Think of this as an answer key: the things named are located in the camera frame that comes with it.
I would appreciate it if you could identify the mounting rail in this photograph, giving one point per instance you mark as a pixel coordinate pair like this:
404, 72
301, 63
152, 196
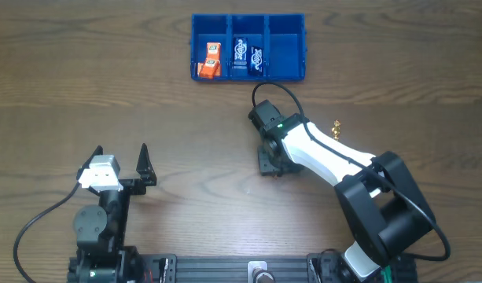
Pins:
217, 269

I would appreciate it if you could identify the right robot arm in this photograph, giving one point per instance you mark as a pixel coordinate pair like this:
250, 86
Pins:
323, 153

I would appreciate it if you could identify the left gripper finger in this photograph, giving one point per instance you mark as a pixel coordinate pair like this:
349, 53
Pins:
93, 155
146, 169

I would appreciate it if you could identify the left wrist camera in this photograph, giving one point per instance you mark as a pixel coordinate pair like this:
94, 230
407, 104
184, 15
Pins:
100, 173

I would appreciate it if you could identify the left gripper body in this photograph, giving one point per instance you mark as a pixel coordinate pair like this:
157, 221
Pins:
132, 187

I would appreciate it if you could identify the blue tray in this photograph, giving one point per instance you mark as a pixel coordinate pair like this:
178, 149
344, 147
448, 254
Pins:
285, 51

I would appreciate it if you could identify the blue candy pack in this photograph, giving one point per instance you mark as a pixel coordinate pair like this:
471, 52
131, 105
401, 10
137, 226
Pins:
255, 61
240, 51

